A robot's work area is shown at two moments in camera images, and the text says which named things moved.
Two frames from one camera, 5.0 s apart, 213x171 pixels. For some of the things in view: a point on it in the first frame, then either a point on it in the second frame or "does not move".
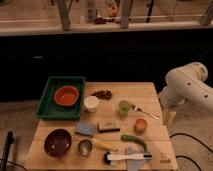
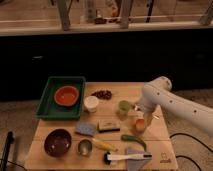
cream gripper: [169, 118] → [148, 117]
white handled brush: [108, 157] does not move
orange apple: [140, 126] does not move
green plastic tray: [50, 110] does not move
